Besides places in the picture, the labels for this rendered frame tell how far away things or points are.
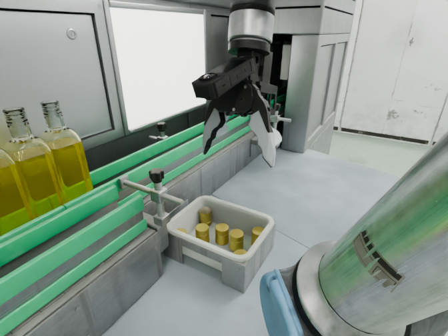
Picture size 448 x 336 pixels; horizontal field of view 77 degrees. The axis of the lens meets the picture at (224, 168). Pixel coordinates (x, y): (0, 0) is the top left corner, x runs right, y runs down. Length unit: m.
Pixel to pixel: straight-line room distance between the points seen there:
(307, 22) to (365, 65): 2.78
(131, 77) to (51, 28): 0.23
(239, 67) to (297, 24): 0.81
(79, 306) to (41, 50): 0.50
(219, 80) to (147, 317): 0.47
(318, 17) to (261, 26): 0.75
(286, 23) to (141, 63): 0.63
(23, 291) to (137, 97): 0.57
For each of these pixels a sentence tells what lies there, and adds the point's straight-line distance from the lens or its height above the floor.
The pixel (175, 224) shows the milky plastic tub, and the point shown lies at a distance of 0.71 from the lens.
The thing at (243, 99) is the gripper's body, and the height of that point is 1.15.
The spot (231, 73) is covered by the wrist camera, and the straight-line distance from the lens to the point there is 0.44.
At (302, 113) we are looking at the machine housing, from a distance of 1.27.
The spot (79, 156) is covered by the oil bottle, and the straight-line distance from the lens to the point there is 0.60.
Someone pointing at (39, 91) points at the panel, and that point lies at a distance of 0.72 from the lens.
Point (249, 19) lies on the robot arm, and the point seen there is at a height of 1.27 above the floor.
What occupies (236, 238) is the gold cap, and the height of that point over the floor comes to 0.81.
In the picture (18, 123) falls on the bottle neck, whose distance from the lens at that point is 0.56.
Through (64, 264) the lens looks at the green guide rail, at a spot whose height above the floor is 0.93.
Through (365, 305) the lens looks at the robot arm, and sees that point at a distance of 0.28.
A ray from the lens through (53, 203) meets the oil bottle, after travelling 0.60.
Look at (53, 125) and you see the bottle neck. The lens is 0.58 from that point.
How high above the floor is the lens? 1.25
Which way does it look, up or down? 26 degrees down
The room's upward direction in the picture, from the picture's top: straight up
